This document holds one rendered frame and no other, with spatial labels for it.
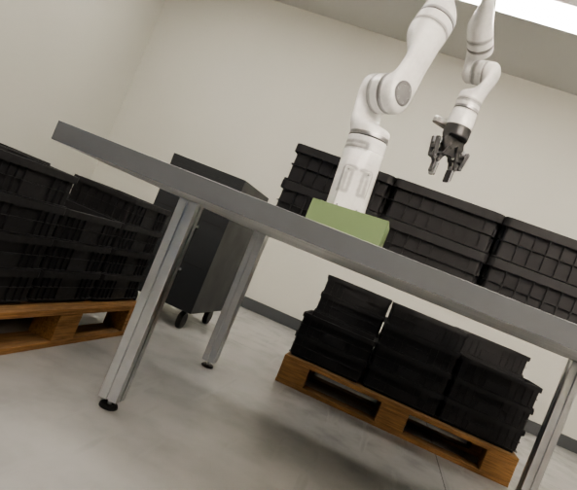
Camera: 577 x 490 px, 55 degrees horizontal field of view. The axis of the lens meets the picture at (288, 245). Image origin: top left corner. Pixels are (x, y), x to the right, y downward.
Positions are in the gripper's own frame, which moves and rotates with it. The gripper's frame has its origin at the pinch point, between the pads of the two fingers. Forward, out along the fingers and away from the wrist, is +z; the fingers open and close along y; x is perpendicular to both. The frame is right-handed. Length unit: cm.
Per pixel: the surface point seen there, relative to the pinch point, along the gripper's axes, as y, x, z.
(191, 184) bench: -74, -23, 32
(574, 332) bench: -21, -68, 31
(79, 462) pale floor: -66, 2, 100
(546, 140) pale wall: 273, 207, -132
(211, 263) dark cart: 13, 160, 60
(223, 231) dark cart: 12, 160, 41
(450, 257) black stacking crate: 0.8, -15.1, 22.3
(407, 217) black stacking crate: -9.3, -5.1, 16.3
